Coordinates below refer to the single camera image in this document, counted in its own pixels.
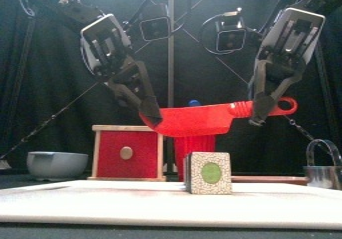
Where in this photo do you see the flat wooden plate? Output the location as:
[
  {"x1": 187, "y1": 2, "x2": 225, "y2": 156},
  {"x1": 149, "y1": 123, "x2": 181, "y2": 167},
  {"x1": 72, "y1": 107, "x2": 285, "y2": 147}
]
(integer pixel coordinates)
[{"x1": 230, "y1": 175, "x2": 310, "y2": 185}]

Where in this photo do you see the toy sushi piece green centre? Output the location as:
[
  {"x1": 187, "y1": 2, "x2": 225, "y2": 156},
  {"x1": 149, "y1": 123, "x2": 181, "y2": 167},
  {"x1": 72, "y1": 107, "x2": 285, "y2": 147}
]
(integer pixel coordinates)
[{"x1": 183, "y1": 151, "x2": 234, "y2": 196}]

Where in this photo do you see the white cutting board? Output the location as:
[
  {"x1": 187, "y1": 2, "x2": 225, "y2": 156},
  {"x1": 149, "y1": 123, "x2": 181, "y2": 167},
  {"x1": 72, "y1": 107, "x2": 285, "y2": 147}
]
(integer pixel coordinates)
[{"x1": 0, "y1": 179, "x2": 342, "y2": 231}]

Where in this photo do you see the red wooden drawer box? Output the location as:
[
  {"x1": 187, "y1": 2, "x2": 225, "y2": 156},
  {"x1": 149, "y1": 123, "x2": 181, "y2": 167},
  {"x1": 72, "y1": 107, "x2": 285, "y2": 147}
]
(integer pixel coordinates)
[{"x1": 87, "y1": 124, "x2": 169, "y2": 182}]

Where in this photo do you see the red ribbed plastic stand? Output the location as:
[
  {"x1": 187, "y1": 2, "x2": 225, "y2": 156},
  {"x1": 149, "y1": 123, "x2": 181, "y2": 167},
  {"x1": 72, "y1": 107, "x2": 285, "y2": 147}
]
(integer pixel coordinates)
[{"x1": 173, "y1": 134, "x2": 218, "y2": 182}]

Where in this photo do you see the diagonal metal brace rod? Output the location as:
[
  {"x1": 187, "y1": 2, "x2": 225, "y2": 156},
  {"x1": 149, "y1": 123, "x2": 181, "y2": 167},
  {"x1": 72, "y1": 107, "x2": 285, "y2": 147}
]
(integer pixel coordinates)
[{"x1": 0, "y1": 81, "x2": 102, "y2": 160}]

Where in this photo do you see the grey ceramic bowl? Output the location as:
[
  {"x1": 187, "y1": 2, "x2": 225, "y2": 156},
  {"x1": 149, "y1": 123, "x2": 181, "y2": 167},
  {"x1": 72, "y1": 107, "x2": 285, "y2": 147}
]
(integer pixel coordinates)
[{"x1": 26, "y1": 150, "x2": 90, "y2": 181}]

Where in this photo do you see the vertical metal frame pole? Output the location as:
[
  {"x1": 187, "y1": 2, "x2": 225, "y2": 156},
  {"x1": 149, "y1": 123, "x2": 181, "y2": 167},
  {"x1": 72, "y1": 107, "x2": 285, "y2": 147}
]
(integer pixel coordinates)
[{"x1": 167, "y1": 0, "x2": 177, "y2": 175}]

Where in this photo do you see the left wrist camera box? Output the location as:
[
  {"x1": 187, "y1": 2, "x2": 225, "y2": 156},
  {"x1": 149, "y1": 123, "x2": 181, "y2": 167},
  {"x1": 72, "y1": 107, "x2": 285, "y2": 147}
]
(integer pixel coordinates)
[{"x1": 139, "y1": 15, "x2": 174, "y2": 43}]

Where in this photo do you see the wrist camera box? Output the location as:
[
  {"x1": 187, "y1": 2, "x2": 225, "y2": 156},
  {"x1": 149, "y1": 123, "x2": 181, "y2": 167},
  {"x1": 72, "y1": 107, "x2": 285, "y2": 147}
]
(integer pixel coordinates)
[
  {"x1": 139, "y1": 15, "x2": 174, "y2": 43},
  {"x1": 215, "y1": 10, "x2": 249, "y2": 54}
]

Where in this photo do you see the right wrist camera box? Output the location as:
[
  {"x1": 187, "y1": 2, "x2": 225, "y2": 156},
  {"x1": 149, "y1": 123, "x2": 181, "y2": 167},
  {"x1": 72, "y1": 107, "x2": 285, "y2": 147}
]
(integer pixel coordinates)
[{"x1": 215, "y1": 10, "x2": 249, "y2": 54}]

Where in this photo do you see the black right camera cable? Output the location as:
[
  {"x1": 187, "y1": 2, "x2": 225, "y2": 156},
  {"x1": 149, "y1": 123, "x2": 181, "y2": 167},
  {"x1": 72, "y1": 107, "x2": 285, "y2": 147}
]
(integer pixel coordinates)
[{"x1": 198, "y1": 13, "x2": 233, "y2": 56}]

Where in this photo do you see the black camera cable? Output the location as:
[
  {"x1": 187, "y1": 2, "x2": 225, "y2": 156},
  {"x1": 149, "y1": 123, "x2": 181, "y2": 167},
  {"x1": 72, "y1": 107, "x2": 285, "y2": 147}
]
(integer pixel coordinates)
[
  {"x1": 198, "y1": 13, "x2": 233, "y2": 56},
  {"x1": 125, "y1": 0, "x2": 194, "y2": 35}
]

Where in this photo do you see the black left camera cable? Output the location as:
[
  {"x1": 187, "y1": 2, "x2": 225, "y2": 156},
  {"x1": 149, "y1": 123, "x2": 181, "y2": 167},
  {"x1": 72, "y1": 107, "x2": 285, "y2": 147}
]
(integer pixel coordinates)
[{"x1": 125, "y1": 0, "x2": 194, "y2": 35}]

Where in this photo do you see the metal pot with handle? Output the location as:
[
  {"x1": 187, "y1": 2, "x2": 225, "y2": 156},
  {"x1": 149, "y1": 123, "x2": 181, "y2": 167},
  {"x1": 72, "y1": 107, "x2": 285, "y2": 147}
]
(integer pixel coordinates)
[{"x1": 304, "y1": 138, "x2": 342, "y2": 191}]

